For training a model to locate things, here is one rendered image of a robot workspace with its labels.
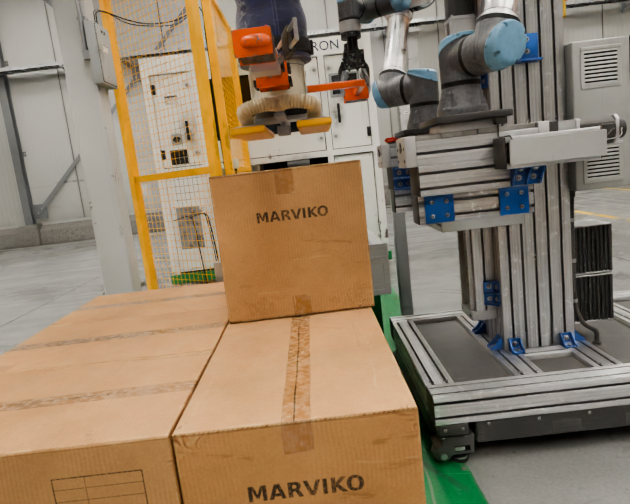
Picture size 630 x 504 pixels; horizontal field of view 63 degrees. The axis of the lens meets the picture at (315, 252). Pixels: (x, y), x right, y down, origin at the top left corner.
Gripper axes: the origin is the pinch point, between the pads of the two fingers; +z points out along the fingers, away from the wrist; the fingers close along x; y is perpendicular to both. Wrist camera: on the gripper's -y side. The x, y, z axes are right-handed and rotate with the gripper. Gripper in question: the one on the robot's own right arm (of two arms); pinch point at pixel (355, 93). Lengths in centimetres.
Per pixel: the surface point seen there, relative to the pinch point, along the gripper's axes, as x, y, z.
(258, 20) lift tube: -29, 40, -18
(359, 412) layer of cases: -16, 118, 64
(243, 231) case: -39, 59, 39
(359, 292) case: -10, 58, 60
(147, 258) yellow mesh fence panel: -130, -129, 69
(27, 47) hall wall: -559, -893, -278
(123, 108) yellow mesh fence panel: -129, -130, -24
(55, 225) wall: -570, -888, 80
